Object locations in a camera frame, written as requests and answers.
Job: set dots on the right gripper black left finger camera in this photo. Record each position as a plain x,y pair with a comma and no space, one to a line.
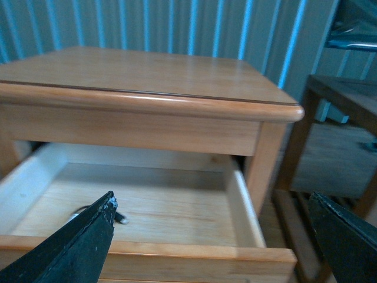
74,253

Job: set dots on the white charger with black cable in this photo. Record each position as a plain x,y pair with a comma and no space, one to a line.
119,218

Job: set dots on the grey pleated curtain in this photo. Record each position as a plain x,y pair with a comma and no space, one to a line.
284,40

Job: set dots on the wooden nightstand drawer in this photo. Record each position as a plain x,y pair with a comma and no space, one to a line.
190,215

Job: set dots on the wooden nightstand cabinet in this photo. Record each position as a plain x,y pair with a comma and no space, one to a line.
149,100

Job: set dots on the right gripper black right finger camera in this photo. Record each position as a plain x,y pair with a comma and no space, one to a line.
347,241

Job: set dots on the dark wooden side table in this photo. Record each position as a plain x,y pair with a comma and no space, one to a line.
332,150

